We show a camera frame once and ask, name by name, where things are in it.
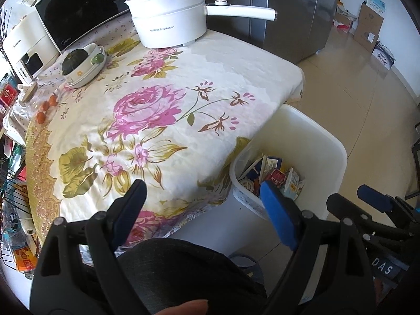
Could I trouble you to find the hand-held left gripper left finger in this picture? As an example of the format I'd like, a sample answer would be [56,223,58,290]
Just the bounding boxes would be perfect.
[31,180,148,315]

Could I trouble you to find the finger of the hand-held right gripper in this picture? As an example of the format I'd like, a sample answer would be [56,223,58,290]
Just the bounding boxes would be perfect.
[326,193,397,240]
[357,185,420,233]

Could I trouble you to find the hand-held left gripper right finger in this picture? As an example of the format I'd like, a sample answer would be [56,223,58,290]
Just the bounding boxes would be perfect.
[259,180,376,315]

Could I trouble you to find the white yellow packet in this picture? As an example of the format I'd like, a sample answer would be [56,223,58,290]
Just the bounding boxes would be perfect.
[282,167,306,201]

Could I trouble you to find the red carton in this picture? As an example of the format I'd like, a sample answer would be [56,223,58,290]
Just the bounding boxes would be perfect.
[262,169,286,187]

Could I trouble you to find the round printed lid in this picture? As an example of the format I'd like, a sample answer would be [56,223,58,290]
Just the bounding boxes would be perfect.
[239,179,260,194]

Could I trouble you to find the dark blue packet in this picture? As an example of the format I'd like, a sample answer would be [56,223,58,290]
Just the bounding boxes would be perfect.
[244,157,263,179]

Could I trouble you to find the blue white carton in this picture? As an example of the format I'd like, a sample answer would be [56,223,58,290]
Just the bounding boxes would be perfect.
[261,156,283,174]

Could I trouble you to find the white plastic bin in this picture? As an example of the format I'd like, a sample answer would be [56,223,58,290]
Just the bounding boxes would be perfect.
[229,104,348,224]

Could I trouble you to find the person's left hand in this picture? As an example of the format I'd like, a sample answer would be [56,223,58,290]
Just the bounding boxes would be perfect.
[144,299,209,315]

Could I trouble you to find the blue slipper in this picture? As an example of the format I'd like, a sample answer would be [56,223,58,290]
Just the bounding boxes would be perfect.
[226,253,265,286]

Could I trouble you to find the person's dark pants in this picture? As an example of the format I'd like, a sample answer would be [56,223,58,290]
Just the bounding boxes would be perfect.
[79,239,268,315]

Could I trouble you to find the orange snack packet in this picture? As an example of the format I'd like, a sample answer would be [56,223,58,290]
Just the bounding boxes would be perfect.
[15,249,38,271]

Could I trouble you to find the white blue printed box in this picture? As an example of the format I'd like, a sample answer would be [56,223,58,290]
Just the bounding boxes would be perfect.
[372,41,396,70]

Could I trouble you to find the white ceramic bowl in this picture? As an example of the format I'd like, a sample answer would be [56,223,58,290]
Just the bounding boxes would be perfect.
[62,43,107,88]

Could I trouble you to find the floral tablecloth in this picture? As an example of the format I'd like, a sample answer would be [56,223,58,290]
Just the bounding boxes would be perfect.
[24,28,306,256]

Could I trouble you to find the dark green pumpkin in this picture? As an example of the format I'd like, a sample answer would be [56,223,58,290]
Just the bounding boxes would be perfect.
[62,49,89,76]

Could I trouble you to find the brown cardboard box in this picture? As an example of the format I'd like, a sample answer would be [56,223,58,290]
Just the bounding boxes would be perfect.
[354,2,384,53]

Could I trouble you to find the open box with red item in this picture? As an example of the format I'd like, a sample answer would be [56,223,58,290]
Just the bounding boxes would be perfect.
[333,0,356,35]

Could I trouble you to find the small-flowered white cloth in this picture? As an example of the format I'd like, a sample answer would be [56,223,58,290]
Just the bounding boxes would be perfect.
[7,7,138,112]

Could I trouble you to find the white electric pot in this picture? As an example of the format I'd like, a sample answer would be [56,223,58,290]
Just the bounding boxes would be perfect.
[125,0,279,48]

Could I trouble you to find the blue white flat box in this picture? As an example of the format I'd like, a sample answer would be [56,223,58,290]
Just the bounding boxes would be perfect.
[366,0,387,14]

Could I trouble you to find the grey refrigerator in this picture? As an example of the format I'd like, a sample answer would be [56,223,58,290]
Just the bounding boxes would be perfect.
[203,0,343,64]

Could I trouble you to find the white kitchen appliance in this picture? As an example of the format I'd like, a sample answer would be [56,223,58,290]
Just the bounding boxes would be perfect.
[2,5,63,84]

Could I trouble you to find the black microwave oven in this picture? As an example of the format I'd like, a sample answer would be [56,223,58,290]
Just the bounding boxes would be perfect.
[34,0,171,53]

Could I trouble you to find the black metal frame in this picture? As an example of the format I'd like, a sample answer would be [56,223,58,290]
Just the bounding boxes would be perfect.
[405,131,420,201]

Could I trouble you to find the black wire rack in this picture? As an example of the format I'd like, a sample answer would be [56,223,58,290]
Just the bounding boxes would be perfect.
[0,157,40,270]

